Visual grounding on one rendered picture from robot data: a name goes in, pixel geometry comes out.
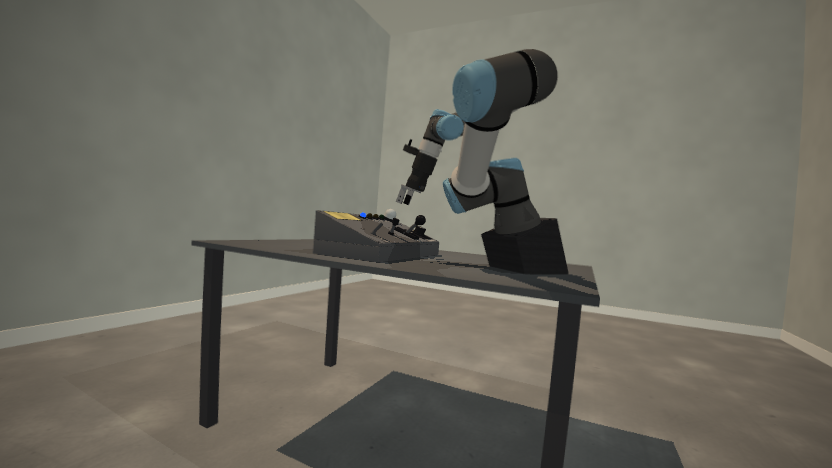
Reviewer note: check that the grey control panel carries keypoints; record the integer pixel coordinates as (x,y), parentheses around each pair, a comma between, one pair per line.
(354,236)

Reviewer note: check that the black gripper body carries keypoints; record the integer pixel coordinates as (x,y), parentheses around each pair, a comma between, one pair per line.
(423,164)

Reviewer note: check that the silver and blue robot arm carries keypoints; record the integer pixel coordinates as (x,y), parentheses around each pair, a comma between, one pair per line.
(485,94)

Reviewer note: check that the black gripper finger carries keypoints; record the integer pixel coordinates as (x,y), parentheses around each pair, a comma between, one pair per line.
(402,193)
(409,196)

